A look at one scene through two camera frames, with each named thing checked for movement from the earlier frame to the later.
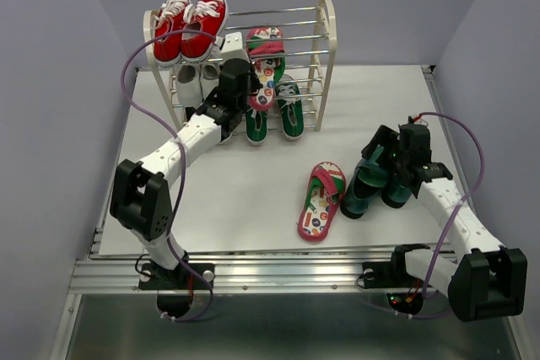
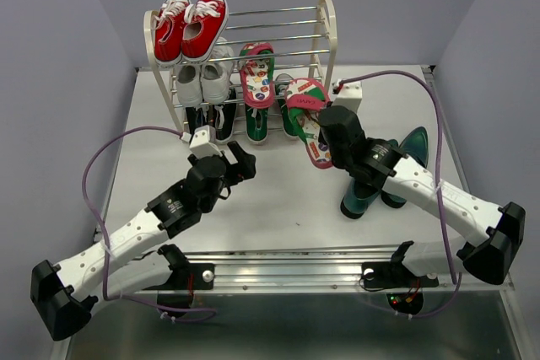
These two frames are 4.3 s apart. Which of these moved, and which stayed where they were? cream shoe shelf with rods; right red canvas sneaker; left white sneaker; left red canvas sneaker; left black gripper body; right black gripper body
Moved: right black gripper body; left black gripper body
Stayed: right red canvas sneaker; cream shoe shelf with rods; left red canvas sneaker; left white sneaker
